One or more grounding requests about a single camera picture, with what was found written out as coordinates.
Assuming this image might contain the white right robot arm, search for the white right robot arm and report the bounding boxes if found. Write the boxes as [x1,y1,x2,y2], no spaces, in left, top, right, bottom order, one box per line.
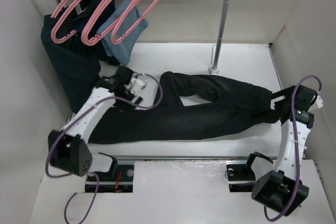
[243,85,321,216]

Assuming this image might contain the black trousers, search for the black trousers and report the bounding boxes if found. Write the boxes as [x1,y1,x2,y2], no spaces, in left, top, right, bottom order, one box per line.
[89,71,279,145]

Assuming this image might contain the white rack base foot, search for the white rack base foot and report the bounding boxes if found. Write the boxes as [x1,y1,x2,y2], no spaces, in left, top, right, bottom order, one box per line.
[208,45,219,75]

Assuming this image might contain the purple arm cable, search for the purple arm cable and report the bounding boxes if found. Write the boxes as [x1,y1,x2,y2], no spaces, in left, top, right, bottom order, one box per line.
[262,74,323,221]
[44,73,163,224]

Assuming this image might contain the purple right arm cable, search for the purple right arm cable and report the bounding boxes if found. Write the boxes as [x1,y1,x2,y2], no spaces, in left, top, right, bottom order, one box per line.
[262,74,323,221]

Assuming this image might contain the light blue hanging garment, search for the light blue hanging garment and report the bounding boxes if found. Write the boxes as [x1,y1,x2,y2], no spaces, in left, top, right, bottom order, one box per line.
[97,0,149,65]

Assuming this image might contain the dark green hanging trousers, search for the dark green hanging trousers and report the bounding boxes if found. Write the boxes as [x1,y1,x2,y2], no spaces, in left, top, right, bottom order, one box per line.
[40,15,101,114]

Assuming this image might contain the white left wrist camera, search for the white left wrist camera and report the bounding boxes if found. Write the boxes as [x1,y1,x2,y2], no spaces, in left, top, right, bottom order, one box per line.
[127,73,147,93]

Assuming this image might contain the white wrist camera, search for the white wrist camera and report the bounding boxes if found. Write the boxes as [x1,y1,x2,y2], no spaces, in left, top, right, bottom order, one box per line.
[310,93,323,111]
[127,73,147,93]

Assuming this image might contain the grey right rack pole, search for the grey right rack pole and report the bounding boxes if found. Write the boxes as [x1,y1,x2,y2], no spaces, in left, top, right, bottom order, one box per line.
[216,0,229,54]

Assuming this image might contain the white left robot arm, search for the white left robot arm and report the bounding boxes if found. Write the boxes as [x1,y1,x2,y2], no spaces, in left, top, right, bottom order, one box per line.
[45,67,146,180]

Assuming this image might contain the dark navy hanging garment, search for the dark navy hanging garment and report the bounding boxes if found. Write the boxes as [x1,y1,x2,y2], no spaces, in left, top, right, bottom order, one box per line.
[70,0,124,66]

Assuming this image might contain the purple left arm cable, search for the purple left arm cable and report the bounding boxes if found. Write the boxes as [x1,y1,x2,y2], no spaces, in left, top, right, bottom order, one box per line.
[44,73,163,224]

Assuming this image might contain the pink hanger rightmost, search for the pink hanger rightmost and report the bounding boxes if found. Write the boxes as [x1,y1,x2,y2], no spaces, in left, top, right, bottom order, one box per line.
[111,0,167,45]

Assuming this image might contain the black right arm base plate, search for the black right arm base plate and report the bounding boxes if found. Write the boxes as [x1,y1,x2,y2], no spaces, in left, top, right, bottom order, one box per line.
[225,162,256,193]

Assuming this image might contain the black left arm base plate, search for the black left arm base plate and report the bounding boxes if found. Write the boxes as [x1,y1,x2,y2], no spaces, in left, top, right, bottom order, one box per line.
[97,161,134,193]

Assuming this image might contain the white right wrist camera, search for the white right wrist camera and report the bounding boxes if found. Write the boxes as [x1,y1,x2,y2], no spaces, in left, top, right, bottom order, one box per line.
[310,93,323,111]

